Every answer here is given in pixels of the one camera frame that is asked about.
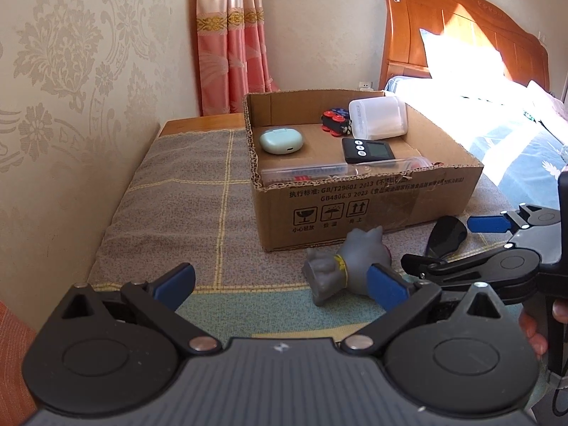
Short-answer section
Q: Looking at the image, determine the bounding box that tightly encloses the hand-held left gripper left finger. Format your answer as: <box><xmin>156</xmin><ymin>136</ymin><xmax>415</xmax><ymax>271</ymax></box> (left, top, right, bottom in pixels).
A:
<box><xmin>61</xmin><ymin>262</ymin><xmax>223</xmax><ymax>356</ymax></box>

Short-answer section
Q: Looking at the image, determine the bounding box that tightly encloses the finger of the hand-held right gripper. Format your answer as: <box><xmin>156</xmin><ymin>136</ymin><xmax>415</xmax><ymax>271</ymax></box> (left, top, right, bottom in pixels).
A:
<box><xmin>400</xmin><ymin>247</ymin><xmax>543</xmax><ymax>305</ymax></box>
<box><xmin>467</xmin><ymin>204</ymin><xmax>562</xmax><ymax>243</ymax></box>

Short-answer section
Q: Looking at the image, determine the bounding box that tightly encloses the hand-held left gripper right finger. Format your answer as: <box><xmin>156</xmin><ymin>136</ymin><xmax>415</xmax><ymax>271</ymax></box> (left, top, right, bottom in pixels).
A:
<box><xmin>338</xmin><ymin>262</ymin><xmax>507</xmax><ymax>356</ymax></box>

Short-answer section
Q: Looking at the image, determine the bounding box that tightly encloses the grey rubber toy figure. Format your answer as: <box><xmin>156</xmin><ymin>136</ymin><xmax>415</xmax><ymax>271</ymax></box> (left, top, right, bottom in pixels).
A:
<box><xmin>302</xmin><ymin>225</ymin><xmax>393</xmax><ymax>307</ymax></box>

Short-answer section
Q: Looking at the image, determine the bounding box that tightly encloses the brown cardboard box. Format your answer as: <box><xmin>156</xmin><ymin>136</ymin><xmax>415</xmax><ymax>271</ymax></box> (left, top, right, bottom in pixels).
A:
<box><xmin>242</xmin><ymin>89</ymin><xmax>484</xmax><ymax>253</ymax></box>

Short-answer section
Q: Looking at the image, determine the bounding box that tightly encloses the black digital timer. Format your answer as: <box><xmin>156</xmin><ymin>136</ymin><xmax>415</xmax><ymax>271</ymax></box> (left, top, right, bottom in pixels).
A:
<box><xmin>341</xmin><ymin>138</ymin><xmax>397</xmax><ymax>164</ymax></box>

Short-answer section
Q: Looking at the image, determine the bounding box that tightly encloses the clear plastic case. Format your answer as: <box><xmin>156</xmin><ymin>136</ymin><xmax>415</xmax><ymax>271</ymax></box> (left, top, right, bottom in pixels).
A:
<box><xmin>260</xmin><ymin>162</ymin><xmax>351</xmax><ymax>187</ymax></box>

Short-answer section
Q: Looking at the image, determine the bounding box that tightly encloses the white plastic bottle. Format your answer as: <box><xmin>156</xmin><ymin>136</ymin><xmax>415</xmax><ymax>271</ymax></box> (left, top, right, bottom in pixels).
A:
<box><xmin>348</xmin><ymin>96</ymin><xmax>408</xmax><ymax>140</ymax></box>

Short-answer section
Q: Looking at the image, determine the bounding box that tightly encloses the person's right hand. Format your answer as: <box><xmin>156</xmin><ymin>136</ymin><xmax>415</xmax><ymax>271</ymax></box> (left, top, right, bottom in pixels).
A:
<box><xmin>519</xmin><ymin>297</ymin><xmax>568</xmax><ymax>356</ymax></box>

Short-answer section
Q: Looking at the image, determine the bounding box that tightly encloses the black glossy plastic piece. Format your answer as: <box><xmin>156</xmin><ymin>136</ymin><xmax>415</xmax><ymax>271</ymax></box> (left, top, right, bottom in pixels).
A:
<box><xmin>425</xmin><ymin>215</ymin><xmax>468</xmax><ymax>258</ymax></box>

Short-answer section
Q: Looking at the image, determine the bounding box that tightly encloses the blue floral bed sheet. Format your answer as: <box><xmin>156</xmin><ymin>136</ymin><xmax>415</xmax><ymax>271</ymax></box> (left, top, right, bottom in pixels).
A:
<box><xmin>384</xmin><ymin>75</ymin><xmax>568</xmax><ymax>251</ymax></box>

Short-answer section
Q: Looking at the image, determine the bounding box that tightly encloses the plaid cloth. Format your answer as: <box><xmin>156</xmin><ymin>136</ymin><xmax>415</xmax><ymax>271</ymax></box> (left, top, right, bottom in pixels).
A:
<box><xmin>88</xmin><ymin>120</ymin><xmax>540</xmax><ymax>347</ymax></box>

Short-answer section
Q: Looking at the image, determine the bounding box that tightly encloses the white pillow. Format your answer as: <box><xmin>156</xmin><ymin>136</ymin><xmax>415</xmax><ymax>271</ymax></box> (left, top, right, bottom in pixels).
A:
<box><xmin>419</xmin><ymin>29</ymin><xmax>530</xmax><ymax>95</ymax></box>

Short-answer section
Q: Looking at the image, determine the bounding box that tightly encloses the orange cloth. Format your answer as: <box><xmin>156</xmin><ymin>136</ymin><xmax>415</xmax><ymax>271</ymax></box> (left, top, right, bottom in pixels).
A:
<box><xmin>0</xmin><ymin>299</ymin><xmax>40</xmax><ymax>414</ymax></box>

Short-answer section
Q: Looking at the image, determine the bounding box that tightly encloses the red and blue wheeled toy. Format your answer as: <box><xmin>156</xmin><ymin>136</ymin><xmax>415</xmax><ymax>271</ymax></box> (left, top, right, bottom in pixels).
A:
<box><xmin>321</xmin><ymin>106</ymin><xmax>352</xmax><ymax>136</ymax></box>

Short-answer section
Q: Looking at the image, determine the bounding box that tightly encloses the mint green earbuds case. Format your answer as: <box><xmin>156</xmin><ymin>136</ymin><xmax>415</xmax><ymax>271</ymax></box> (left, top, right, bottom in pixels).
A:
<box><xmin>259</xmin><ymin>127</ymin><xmax>304</xmax><ymax>155</ymax></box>

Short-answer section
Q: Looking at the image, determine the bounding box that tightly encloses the wooden bed headboard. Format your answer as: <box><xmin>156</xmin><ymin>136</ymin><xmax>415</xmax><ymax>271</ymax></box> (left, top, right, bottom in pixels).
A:
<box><xmin>379</xmin><ymin>0</ymin><xmax>551</xmax><ymax>92</ymax></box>

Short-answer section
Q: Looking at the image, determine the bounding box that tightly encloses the pink patterned curtain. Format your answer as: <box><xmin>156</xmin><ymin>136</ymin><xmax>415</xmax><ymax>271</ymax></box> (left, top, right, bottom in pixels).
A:
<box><xmin>184</xmin><ymin>0</ymin><xmax>281</xmax><ymax>116</ymax></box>

